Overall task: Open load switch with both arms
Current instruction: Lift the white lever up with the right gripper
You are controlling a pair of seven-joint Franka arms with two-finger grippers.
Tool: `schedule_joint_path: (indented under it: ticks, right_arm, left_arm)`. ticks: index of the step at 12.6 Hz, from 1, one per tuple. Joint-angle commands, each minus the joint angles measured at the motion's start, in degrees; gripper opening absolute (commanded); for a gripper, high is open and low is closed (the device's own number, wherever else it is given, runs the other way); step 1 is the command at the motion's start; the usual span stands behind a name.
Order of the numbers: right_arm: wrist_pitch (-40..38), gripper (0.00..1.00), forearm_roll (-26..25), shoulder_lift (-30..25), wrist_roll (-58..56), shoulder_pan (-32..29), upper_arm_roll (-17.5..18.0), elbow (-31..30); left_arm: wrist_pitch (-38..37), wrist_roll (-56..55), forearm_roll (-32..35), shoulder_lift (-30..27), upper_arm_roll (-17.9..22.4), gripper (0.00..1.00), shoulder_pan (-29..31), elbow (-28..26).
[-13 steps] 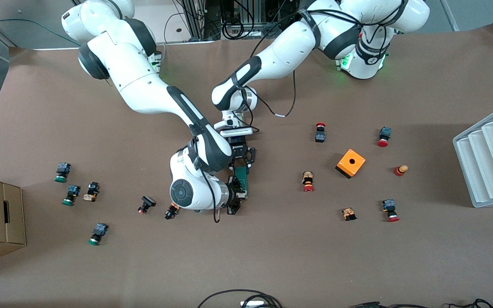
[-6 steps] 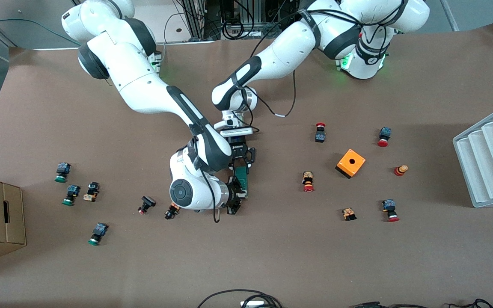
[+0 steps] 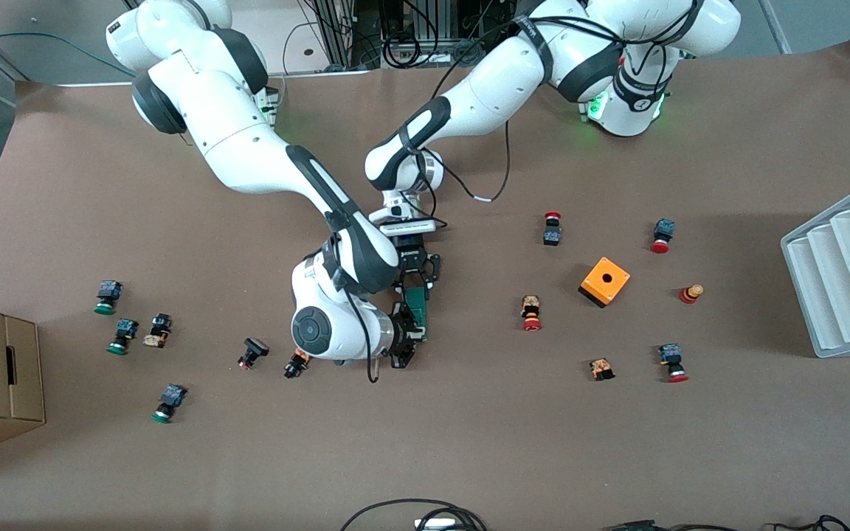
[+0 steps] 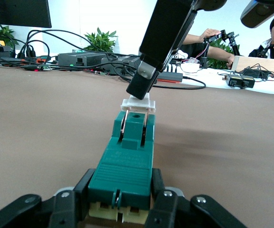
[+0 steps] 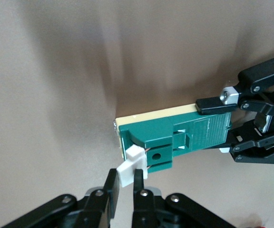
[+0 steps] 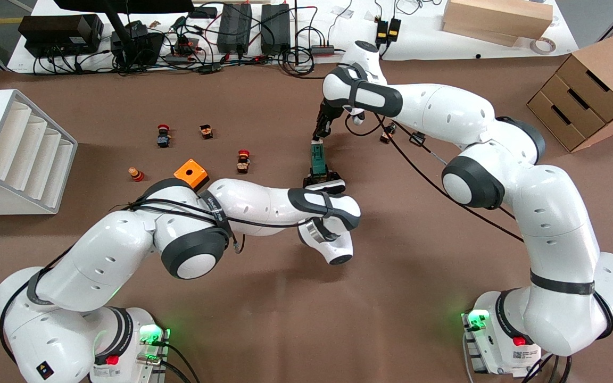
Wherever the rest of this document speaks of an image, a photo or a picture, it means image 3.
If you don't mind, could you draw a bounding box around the green pushbutton blue contact block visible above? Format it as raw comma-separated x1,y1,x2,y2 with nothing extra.
94,280,124,316
106,318,139,356
151,383,188,425

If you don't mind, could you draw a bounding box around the brown paper table cover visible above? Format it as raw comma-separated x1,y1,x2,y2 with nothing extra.
0,41,850,531

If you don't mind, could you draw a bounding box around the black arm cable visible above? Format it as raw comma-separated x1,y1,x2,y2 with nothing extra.
348,291,383,384
425,118,512,204

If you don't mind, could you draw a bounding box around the white grooved tray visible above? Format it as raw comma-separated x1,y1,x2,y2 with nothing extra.
780,176,850,359

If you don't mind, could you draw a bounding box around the orange button enclosure box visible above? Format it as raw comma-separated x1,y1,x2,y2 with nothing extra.
578,256,632,309

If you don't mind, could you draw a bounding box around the black coiled cable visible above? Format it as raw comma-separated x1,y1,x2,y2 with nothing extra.
339,499,488,531

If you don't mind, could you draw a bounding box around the aluminium frame rack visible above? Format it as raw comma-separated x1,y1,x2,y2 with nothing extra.
305,0,567,72

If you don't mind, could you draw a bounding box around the green load switch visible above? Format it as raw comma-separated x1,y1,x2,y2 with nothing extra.
404,286,429,341

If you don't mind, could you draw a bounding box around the black cable tangle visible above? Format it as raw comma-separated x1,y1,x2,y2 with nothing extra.
605,515,850,531

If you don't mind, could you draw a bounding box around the black pushbutton red tip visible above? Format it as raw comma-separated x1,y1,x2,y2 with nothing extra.
237,337,270,370

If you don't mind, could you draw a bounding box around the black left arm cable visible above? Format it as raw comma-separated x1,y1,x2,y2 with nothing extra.
425,118,512,204

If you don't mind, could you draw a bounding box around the red pushbutton blue contact block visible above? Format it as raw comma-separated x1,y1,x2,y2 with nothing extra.
650,218,676,254
657,343,690,384

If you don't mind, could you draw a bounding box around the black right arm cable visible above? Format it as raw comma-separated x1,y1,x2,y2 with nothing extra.
348,291,383,384

